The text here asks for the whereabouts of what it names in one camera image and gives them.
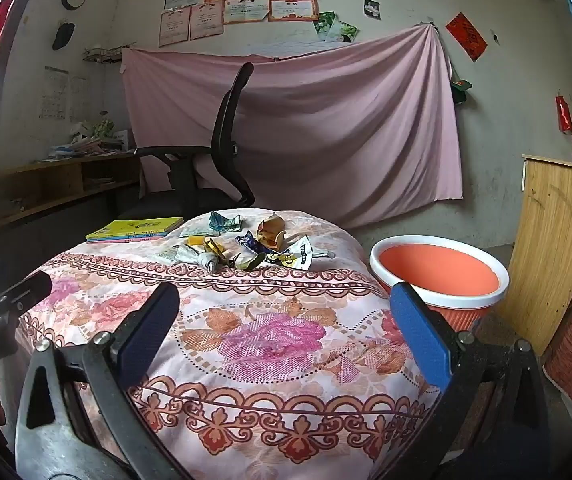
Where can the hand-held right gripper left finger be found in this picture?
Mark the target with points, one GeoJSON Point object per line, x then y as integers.
{"type": "Point", "coordinates": [148, 335]}

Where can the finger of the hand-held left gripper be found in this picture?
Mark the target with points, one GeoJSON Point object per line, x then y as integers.
{"type": "Point", "coordinates": [28, 290]}

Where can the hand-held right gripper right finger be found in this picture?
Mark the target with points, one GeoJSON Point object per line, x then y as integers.
{"type": "Point", "coordinates": [421, 340]}

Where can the orange basin with white rim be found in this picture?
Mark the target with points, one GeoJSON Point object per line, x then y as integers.
{"type": "Point", "coordinates": [441, 270]}

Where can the grey white wrapper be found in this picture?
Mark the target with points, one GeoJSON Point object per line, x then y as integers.
{"type": "Point", "coordinates": [205, 260]}

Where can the small yellow scrap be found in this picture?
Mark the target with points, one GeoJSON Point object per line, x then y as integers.
{"type": "Point", "coordinates": [195, 240]}

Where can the dark green wrapper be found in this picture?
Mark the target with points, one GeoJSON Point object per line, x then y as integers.
{"type": "Point", "coordinates": [253, 261]}

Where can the small silver wrapper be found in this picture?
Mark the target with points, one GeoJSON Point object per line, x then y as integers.
{"type": "Point", "coordinates": [323, 254]}

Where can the green and blue wrapper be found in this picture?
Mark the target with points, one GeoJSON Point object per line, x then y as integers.
{"type": "Point", "coordinates": [220, 221]}

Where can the blue and white wrapper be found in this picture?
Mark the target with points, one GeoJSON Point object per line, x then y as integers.
{"type": "Point", "coordinates": [248, 244]}

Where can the white wrapper with yellow print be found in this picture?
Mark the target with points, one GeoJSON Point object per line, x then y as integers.
{"type": "Point", "coordinates": [298, 255]}

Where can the torn red snack wrapper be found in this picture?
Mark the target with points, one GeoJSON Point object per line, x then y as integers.
{"type": "Point", "coordinates": [271, 232]}

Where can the thin pink book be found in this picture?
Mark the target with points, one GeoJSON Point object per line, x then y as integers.
{"type": "Point", "coordinates": [125, 241]}

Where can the yellow book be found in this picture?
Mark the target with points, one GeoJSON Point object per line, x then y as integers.
{"type": "Point", "coordinates": [135, 227]}

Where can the floral pink blanket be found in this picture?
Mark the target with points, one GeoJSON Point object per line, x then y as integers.
{"type": "Point", "coordinates": [266, 310]}

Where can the wooden shelf with papers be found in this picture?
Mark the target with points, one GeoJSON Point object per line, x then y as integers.
{"type": "Point", "coordinates": [65, 167]}

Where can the pile of papers and books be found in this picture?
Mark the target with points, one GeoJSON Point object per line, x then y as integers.
{"type": "Point", "coordinates": [85, 147]}

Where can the light wooden cabinet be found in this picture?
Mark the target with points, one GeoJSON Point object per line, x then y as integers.
{"type": "Point", "coordinates": [546, 240]}

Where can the patterned plastic bag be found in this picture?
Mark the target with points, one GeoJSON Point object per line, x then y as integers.
{"type": "Point", "coordinates": [98, 127]}

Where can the black office chair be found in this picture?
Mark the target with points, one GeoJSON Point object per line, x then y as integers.
{"type": "Point", "coordinates": [228, 125]}

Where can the pink hanging cloth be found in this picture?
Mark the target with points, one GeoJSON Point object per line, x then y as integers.
{"type": "Point", "coordinates": [341, 125]}

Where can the green hanging hat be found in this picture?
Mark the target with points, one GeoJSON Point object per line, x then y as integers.
{"type": "Point", "coordinates": [461, 91]}

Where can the black hanging cap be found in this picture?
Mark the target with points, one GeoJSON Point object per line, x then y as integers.
{"type": "Point", "coordinates": [63, 35]}

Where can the red hanging ornament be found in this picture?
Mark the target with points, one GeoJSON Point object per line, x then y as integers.
{"type": "Point", "coordinates": [563, 112]}

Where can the green plant photo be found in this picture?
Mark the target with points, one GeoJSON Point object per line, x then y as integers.
{"type": "Point", "coordinates": [325, 22]}
{"type": "Point", "coordinates": [343, 32]}

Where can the small dark-framed photo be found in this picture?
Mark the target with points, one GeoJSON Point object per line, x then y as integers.
{"type": "Point", "coordinates": [372, 9]}

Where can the white paper wall chart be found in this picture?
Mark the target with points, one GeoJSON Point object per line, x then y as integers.
{"type": "Point", "coordinates": [54, 92]}
{"type": "Point", "coordinates": [78, 99]}

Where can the red paper wall poster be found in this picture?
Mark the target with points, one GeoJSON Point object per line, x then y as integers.
{"type": "Point", "coordinates": [466, 36]}

